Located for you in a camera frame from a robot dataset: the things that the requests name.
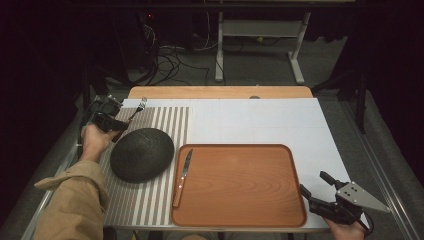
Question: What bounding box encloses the wooden-handled knife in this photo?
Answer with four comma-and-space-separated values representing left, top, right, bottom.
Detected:
171, 148, 194, 209

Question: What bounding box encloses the person's right hand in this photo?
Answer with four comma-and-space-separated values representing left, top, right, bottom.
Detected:
324, 217, 368, 240

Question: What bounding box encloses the person's left hand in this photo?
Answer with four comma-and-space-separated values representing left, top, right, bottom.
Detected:
80, 123, 120, 164

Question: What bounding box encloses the dark equipment with red lights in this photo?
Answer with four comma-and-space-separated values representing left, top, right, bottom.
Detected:
133, 11, 161, 73

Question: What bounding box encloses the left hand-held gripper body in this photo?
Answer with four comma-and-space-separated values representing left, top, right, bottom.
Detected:
87, 94, 123, 133

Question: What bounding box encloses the white hanging cable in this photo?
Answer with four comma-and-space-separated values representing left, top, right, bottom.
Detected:
203, 11, 213, 51

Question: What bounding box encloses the white metal stand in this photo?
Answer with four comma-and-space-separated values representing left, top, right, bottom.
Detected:
214, 11, 313, 86

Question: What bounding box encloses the black metal stand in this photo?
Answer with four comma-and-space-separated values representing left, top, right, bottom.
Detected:
310, 64, 368, 135

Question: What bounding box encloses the black textured plate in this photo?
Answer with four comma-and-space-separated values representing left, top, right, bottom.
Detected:
109, 127, 176, 184

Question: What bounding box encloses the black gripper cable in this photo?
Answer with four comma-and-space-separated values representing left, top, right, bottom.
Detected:
359, 209, 375, 236

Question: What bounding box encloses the wooden serving tray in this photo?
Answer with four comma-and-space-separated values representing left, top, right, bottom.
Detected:
169, 143, 308, 229

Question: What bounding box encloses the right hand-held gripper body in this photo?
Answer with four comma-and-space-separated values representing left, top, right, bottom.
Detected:
308, 181, 391, 226

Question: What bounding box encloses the bundle of floor cables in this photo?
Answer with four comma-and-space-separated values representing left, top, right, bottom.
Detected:
141, 23, 212, 87

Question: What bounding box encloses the striped placemat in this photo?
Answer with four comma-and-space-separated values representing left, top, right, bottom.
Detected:
99, 106, 191, 227

